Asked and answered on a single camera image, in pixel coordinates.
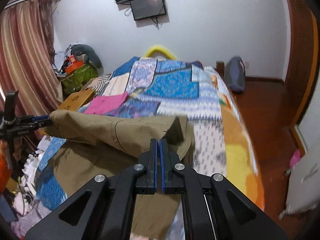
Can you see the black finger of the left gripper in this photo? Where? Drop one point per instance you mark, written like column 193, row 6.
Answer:
column 41, row 118
column 44, row 123

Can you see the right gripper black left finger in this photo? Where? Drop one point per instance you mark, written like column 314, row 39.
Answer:
column 140, row 178

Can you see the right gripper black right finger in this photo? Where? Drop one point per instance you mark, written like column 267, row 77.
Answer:
column 177, row 178

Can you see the olive brown pants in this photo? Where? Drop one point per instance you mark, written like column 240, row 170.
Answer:
column 98, row 144

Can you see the wooden cutout board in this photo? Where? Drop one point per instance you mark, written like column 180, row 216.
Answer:
column 77, row 100

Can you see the green patterned storage bag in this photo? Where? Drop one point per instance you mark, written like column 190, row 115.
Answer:
column 77, row 79

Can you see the striped pink curtain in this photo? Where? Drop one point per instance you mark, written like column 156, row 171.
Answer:
column 27, row 57

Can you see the folded pink cloth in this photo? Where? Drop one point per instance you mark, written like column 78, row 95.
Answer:
column 104, row 104

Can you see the orange box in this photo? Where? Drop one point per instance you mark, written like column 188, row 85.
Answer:
column 71, row 64

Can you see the grey plush toy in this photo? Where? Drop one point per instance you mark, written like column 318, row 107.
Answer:
column 87, row 54

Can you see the blue patchwork bedspread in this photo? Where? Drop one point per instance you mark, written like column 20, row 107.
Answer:
column 177, row 88

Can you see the grey blue bag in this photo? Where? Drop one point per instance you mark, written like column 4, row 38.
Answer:
column 235, row 75

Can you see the white cabinet with stickers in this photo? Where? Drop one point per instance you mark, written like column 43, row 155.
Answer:
column 303, row 190

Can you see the yellow curved headboard pillow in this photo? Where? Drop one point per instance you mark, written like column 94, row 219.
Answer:
column 158, row 49

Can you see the brown wooden door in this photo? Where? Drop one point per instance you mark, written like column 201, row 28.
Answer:
column 303, row 69

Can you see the small black wall monitor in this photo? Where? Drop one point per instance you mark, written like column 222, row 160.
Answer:
column 142, row 9

